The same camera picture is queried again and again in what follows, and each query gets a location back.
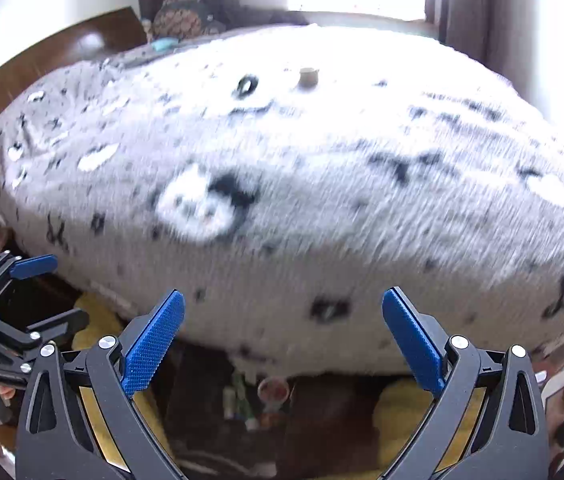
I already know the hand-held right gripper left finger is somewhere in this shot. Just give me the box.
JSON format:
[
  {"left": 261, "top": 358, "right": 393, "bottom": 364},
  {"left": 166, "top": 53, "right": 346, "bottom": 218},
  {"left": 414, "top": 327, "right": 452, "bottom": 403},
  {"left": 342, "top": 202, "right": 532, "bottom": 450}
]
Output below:
[{"left": 14, "top": 287, "right": 187, "bottom": 480}]

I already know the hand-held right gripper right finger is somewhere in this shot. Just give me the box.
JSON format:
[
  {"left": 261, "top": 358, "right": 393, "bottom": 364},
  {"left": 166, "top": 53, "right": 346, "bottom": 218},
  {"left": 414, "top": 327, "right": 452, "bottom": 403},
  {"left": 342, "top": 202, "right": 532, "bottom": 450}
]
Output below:
[{"left": 381, "top": 286, "right": 550, "bottom": 480}]

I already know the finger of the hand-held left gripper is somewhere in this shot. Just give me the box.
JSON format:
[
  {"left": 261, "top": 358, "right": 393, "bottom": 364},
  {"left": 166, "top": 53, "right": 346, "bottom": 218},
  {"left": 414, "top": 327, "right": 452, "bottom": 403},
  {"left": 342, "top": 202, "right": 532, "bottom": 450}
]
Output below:
[
  {"left": 0, "top": 254, "right": 58, "bottom": 311},
  {"left": 0, "top": 309, "right": 90, "bottom": 361}
]

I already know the dark waste bin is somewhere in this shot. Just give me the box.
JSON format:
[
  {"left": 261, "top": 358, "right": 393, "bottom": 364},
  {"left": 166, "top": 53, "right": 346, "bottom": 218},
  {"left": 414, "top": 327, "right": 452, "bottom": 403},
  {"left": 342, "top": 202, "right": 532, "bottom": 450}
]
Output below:
[{"left": 162, "top": 342, "right": 393, "bottom": 480}]

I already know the yellow fluffy blanket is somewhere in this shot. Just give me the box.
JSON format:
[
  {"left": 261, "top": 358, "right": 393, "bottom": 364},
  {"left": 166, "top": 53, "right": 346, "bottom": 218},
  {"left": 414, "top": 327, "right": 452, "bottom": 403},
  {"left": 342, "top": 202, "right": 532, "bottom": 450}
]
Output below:
[{"left": 69, "top": 292, "right": 493, "bottom": 466}]

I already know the green tube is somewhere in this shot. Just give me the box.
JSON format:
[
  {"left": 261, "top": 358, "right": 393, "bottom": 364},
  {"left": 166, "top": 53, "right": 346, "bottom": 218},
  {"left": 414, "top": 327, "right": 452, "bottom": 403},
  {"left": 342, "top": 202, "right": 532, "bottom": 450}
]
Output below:
[{"left": 222, "top": 370, "right": 257, "bottom": 418}]

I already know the round brown-rimmed cup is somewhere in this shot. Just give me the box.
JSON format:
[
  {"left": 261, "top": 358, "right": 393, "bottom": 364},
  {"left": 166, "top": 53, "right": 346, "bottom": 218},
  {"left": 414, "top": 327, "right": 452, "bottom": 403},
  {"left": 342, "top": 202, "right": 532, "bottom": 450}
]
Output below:
[{"left": 257, "top": 377, "right": 291, "bottom": 404}]

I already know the grey printed fleece blanket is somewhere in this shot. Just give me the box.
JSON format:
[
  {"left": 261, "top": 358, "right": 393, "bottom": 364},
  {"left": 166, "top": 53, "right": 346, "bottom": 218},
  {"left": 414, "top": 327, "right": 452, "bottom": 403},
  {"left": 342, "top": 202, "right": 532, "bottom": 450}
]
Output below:
[{"left": 0, "top": 22, "right": 564, "bottom": 378}]

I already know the dark wooden headboard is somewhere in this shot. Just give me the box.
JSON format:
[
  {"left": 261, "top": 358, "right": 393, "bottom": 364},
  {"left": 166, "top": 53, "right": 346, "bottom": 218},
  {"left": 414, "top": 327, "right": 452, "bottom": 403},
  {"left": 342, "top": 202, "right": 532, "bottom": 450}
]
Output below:
[{"left": 0, "top": 7, "right": 147, "bottom": 171}]

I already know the brown patterned cushion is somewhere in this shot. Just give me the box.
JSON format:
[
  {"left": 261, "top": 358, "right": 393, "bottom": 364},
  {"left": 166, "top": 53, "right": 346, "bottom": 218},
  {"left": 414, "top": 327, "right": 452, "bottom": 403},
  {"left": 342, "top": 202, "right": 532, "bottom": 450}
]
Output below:
[{"left": 152, "top": 0, "right": 217, "bottom": 41}]

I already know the brown curtain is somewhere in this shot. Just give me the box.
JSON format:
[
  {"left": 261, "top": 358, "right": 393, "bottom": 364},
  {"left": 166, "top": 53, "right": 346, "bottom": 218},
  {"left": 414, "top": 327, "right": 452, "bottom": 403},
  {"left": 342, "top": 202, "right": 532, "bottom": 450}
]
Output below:
[{"left": 424, "top": 0, "right": 528, "bottom": 76}]

